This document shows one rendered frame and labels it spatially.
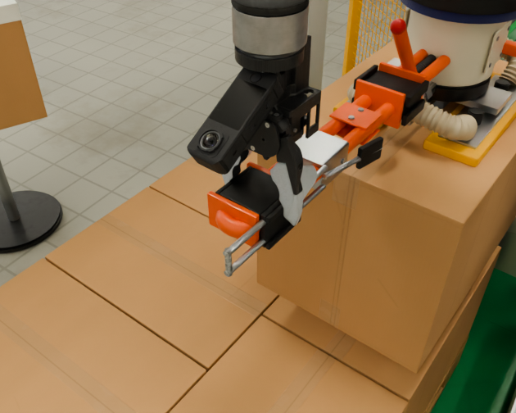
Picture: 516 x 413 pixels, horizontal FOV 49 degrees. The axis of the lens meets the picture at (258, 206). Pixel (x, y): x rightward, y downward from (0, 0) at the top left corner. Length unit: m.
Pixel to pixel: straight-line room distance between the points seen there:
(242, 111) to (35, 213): 2.16
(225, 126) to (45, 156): 2.55
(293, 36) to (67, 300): 1.11
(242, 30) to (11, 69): 1.53
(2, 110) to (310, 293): 1.28
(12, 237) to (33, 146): 0.74
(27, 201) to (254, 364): 1.68
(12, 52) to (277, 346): 1.25
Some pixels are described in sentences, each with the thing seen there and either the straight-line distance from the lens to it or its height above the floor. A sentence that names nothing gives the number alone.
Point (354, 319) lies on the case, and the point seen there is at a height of 0.73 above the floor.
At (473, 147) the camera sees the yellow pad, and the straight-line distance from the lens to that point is 1.05.
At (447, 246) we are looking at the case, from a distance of 0.95.
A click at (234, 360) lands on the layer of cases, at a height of 0.54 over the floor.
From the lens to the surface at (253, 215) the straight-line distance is 0.64.
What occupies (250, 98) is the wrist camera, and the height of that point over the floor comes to 1.36.
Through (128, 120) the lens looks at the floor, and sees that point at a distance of 3.26.
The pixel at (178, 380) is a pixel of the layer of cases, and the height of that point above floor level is 0.54.
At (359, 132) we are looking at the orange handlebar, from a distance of 0.82.
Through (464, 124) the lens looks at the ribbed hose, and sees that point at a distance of 1.01.
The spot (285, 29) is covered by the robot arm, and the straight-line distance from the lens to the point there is 0.55.
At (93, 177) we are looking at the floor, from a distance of 2.85.
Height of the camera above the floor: 1.64
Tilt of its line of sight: 40 degrees down
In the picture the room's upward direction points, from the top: straight up
